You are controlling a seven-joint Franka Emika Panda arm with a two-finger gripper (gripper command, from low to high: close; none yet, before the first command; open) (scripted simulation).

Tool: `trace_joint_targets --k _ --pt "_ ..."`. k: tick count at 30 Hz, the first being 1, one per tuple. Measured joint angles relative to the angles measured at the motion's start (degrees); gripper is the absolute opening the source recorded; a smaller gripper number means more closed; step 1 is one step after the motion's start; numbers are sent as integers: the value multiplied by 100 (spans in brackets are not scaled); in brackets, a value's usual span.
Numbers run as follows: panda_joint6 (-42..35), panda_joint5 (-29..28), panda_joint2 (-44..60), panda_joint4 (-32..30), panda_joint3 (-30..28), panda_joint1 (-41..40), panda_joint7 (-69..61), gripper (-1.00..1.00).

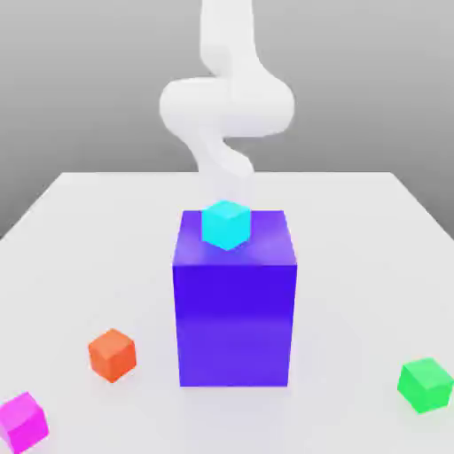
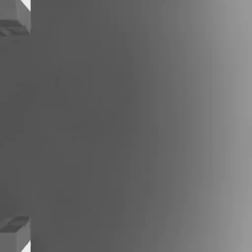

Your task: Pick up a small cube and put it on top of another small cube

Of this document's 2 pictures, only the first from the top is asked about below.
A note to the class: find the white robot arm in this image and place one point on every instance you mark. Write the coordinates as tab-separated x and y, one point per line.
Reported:
227	103

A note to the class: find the small cyan cube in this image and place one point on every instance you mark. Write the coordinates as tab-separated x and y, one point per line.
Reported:
225	227

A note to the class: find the small orange cube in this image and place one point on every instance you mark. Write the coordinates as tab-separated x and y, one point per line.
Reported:
111	356

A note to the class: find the small green cube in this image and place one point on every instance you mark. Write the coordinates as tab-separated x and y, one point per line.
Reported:
425	385

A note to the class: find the small magenta cube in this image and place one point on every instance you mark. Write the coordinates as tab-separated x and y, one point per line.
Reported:
21	424

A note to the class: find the large purple box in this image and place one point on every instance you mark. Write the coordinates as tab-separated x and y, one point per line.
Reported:
234	319

